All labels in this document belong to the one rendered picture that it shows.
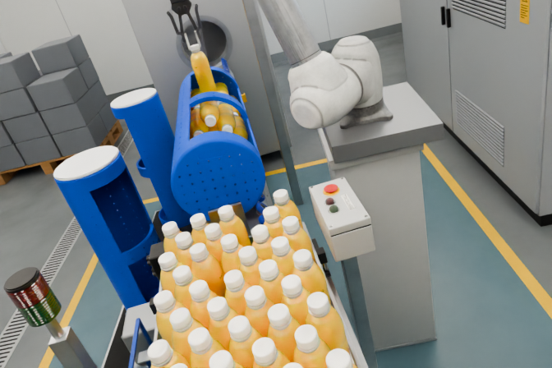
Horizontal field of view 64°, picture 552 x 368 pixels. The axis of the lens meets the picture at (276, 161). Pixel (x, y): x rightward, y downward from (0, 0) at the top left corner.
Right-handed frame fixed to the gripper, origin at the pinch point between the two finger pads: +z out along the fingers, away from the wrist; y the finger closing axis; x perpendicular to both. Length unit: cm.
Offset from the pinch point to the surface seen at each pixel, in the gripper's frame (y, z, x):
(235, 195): -2, 34, 76
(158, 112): 36, 45, -61
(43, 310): 36, 18, 123
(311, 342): -11, 26, 142
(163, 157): 42, 71, -56
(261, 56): -32, 30, -63
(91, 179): 54, 37, 26
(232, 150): -6, 19, 76
